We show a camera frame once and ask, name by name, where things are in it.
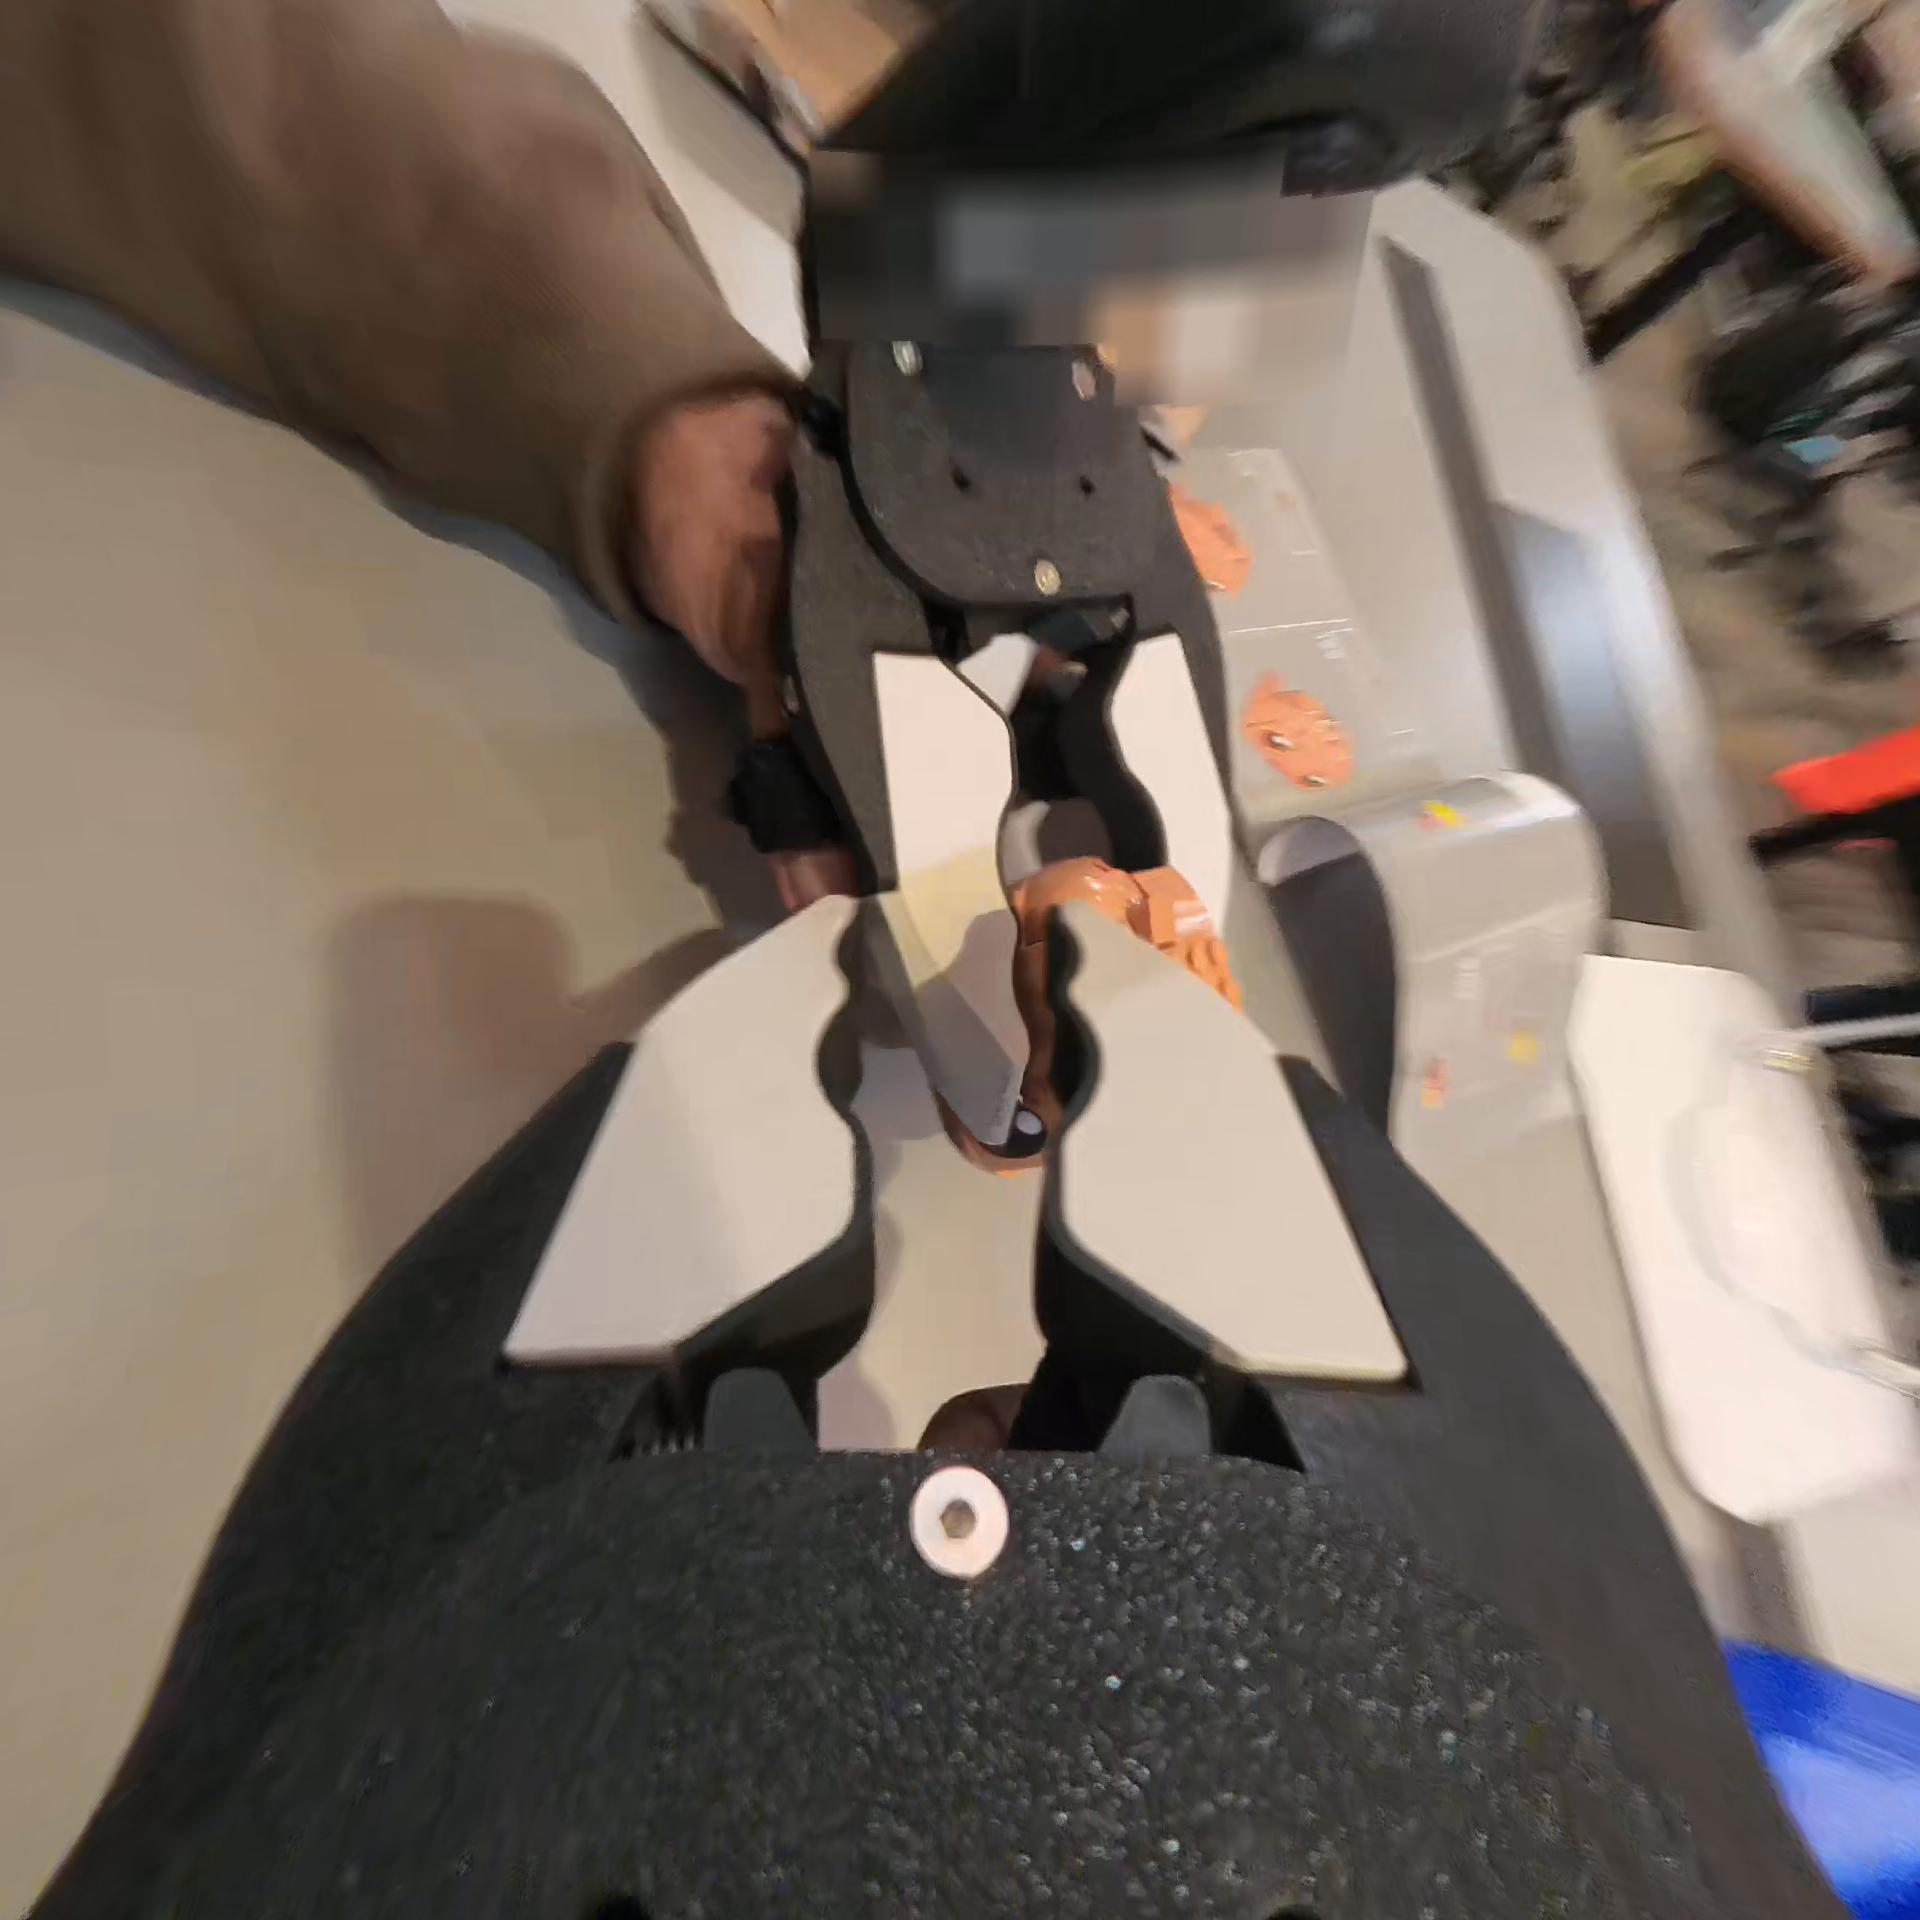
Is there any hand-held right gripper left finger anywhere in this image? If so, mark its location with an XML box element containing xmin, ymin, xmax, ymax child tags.
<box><xmin>502</xmin><ymin>897</ymin><xmax>879</xmax><ymax>1449</ymax></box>

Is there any person's left hand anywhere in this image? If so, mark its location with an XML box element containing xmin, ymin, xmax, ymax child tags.
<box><xmin>622</xmin><ymin>391</ymin><xmax>804</xmax><ymax>695</ymax></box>

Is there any person's left forearm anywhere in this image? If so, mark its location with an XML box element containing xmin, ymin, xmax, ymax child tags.
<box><xmin>0</xmin><ymin>0</ymin><xmax>797</xmax><ymax>634</ymax></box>

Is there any brown lego head model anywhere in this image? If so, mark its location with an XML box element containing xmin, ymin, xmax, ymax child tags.
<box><xmin>938</xmin><ymin>852</ymin><xmax>1247</xmax><ymax>1180</ymax></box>

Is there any blue plastic parts bin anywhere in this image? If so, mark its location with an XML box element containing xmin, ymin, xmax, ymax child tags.
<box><xmin>1726</xmin><ymin>1641</ymin><xmax>1920</xmax><ymax>1920</ymax></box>

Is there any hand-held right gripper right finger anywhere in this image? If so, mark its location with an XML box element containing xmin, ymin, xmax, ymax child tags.
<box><xmin>1019</xmin><ymin>904</ymin><xmax>1412</xmax><ymax>1449</ymax></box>

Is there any lego instruction booklet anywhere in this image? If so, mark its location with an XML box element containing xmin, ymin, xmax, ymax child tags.
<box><xmin>1155</xmin><ymin>182</ymin><xmax>1787</xmax><ymax>1158</ymax></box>

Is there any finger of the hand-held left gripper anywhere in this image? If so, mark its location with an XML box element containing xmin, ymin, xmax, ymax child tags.
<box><xmin>871</xmin><ymin>647</ymin><xmax>1056</xmax><ymax>1164</ymax></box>
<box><xmin>1016</xmin><ymin>626</ymin><xmax>1238</xmax><ymax>906</ymax></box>

